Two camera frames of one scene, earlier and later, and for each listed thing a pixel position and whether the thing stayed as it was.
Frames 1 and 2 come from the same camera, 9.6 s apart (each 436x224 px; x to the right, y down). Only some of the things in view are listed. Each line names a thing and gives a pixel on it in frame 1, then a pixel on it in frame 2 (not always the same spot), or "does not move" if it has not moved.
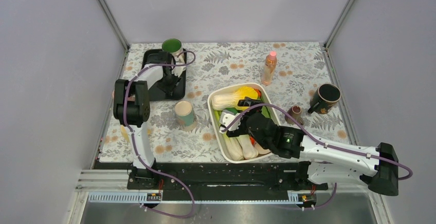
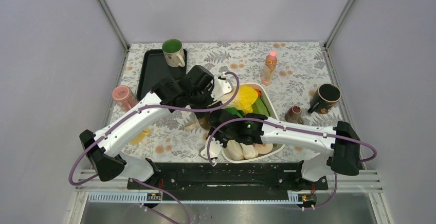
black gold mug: [324, 98] does not move
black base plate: [214, 178] does not move
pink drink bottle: [271, 61] does not move
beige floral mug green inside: [174, 46] does not move
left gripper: [169, 89] to [210, 103]
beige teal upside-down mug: [185, 117] to [203, 125]
